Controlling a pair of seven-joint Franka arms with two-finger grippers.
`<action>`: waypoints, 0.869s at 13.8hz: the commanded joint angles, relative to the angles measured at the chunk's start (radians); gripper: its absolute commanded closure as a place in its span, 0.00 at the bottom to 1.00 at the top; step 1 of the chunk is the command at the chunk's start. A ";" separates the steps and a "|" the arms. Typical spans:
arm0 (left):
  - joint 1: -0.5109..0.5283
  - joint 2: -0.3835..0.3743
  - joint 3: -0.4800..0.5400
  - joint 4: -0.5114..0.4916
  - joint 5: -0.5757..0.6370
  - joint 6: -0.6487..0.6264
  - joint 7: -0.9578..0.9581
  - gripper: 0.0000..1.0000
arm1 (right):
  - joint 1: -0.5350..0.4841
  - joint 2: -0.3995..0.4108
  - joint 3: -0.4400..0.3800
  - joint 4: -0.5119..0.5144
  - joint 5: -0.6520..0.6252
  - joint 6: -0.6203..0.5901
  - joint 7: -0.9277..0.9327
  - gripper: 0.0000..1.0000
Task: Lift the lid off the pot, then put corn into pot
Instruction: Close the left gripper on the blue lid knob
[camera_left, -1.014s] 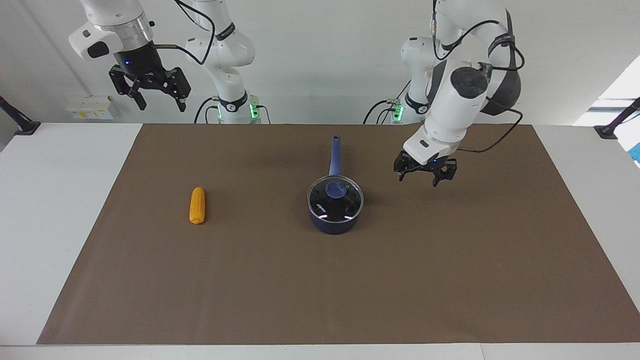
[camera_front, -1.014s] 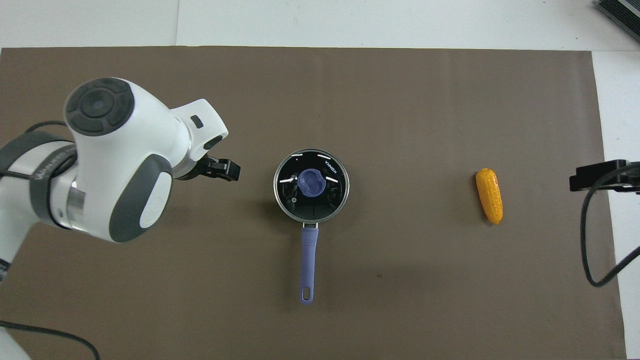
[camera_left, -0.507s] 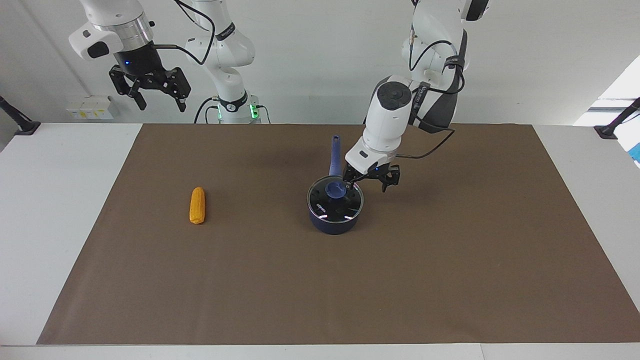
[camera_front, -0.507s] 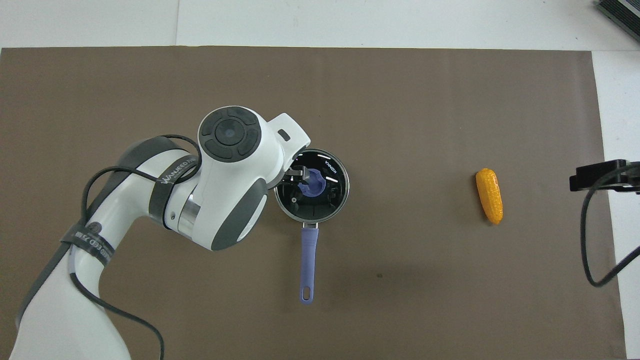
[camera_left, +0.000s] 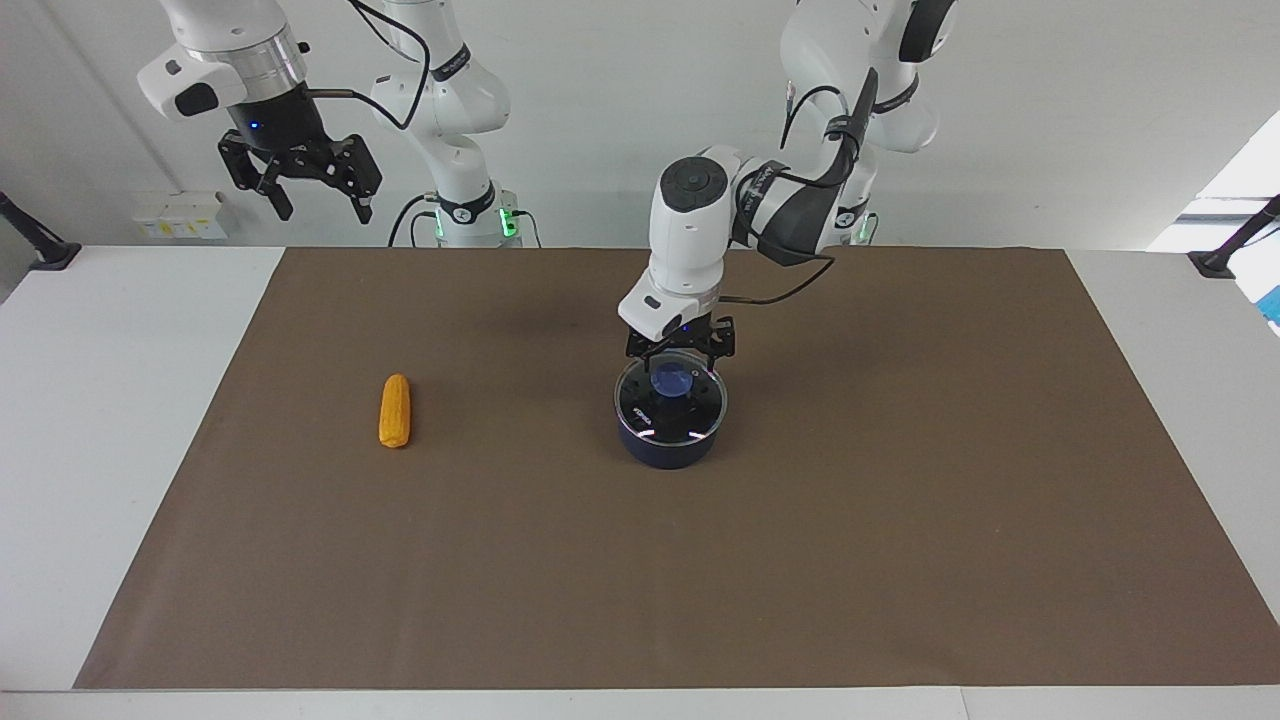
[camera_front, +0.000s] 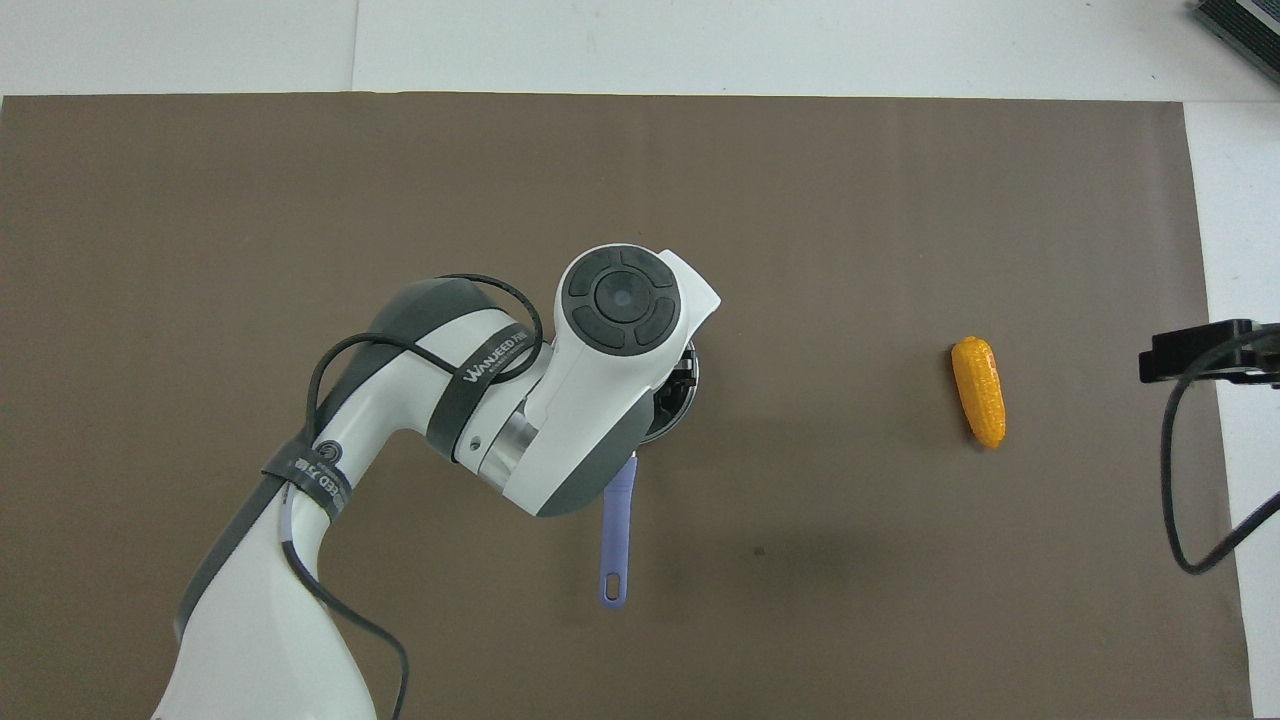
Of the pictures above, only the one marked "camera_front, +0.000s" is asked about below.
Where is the dark grey ribbed device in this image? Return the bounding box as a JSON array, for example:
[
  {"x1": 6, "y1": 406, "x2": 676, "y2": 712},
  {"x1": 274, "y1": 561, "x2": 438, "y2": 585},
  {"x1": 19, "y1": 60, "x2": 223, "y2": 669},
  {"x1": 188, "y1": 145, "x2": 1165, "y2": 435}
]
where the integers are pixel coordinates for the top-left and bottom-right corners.
[{"x1": 1190, "y1": 0, "x2": 1280, "y2": 86}]

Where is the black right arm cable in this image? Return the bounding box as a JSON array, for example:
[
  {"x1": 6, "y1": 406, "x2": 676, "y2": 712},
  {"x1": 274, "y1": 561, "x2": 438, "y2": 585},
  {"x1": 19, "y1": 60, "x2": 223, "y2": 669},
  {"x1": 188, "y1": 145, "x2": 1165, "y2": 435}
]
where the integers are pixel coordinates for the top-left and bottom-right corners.
[{"x1": 1160, "y1": 325, "x2": 1280, "y2": 576}]

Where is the brown paper table mat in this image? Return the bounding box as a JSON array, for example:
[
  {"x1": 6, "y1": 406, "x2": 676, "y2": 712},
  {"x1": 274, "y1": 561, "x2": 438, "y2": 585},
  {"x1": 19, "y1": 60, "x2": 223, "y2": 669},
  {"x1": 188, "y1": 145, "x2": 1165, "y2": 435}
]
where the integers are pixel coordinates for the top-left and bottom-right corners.
[{"x1": 0, "y1": 92, "x2": 1256, "y2": 720}]

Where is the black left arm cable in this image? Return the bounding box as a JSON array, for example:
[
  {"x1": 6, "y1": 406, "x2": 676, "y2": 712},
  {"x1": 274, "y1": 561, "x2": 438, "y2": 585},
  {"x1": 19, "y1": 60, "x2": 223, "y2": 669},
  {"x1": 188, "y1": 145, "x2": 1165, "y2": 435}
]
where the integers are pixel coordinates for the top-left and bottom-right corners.
[{"x1": 283, "y1": 273, "x2": 546, "y2": 720}]

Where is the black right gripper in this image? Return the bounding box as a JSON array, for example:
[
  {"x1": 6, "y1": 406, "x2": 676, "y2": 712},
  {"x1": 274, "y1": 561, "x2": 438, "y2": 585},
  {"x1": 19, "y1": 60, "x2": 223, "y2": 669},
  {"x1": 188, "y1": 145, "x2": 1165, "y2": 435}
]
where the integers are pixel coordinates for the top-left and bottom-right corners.
[{"x1": 1139, "y1": 319, "x2": 1280, "y2": 387}]

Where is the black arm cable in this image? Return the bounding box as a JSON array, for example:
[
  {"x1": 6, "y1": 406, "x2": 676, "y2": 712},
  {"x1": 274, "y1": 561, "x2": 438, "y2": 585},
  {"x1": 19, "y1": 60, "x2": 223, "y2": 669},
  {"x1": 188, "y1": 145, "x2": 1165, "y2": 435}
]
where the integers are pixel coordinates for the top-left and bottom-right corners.
[
  {"x1": 283, "y1": 273, "x2": 546, "y2": 720},
  {"x1": 1160, "y1": 325, "x2": 1280, "y2": 576}
]

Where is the yellow plastic corn cob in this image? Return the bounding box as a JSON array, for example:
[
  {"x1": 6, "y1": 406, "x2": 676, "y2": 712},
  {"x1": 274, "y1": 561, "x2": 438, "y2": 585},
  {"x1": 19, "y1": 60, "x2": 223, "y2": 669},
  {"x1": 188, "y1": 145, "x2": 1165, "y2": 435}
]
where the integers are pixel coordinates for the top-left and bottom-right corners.
[{"x1": 950, "y1": 336, "x2": 1007, "y2": 450}]

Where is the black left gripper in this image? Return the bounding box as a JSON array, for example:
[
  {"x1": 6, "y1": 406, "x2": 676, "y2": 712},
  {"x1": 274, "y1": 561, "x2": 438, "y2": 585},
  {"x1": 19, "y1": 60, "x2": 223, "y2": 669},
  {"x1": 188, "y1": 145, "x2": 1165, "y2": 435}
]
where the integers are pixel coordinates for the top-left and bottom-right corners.
[{"x1": 655, "y1": 343, "x2": 698, "y2": 413}]

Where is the dark saucepan with purple handle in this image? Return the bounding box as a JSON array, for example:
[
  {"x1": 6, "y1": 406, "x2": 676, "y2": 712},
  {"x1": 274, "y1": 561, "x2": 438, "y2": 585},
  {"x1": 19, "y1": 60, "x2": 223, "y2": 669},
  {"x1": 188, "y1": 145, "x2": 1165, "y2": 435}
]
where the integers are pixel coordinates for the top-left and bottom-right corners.
[{"x1": 598, "y1": 345, "x2": 701, "y2": 609}]

